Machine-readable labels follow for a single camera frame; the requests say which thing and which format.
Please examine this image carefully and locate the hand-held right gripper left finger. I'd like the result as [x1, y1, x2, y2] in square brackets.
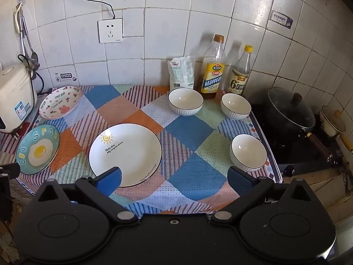
[34, 166, 138, 225]

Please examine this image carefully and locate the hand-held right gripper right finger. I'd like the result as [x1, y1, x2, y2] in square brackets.
[211, 166, 317, 225]

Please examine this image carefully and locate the white ribbed bowl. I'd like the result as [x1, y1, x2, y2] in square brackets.
[221, 93, 252, 121]
[230, 134, 268, 172]
[168, 88, 205, 116]

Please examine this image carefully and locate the white plate with sun print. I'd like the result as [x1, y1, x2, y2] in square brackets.
[88, 123, 163, 188]

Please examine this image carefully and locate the blue fried egg plate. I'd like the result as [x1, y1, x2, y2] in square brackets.
[16, 124, 61, 175]

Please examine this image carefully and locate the floral bear print dish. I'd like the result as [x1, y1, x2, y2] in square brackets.
[38, 86, 83, 120]

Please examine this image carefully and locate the black gas stove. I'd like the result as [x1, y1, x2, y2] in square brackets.
[249, 103, 348, 178]

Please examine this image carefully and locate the checkered tablecloth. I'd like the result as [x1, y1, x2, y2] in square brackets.
[0, 84, 283, 216]

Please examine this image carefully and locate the black wok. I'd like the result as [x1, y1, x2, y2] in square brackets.
[265, 94, 333, 158]

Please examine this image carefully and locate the glass wok lid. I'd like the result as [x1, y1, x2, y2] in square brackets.
[267, 87, 316, 131]

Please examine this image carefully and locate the white rice cooker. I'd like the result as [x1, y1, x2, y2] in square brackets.
[0, 62, 38, 134]

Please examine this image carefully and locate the yellow cap vinegar bottle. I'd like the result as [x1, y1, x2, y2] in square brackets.
[227, 45, 254, 96]

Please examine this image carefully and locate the yellow label oil bottle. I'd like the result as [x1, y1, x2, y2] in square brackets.
[200, 34, 227, 100]

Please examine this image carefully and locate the cream enamel pot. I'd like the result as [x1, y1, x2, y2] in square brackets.
[319, 105, 353, 154]

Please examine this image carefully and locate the white salt bag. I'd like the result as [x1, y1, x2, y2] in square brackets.
[168, 56, 197, 92]

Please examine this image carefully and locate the metal hanging spoon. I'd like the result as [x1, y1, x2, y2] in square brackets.
[20, 16, 41, 71]

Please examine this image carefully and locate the small white wall label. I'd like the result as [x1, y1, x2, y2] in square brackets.
[54, 71, 77, 82]

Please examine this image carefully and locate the black rice cooker cable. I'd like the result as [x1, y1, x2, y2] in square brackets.
[18, 54, 45, 94]

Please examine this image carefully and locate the white wall socket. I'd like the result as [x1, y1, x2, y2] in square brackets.
[98, 18, 124, 44]

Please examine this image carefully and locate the white blue wall sticker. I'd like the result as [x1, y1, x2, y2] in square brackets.
[269, 10, 294, 31]

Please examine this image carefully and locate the white handled hanging utensil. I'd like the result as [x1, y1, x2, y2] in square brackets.
[14, 1, 23, 34]

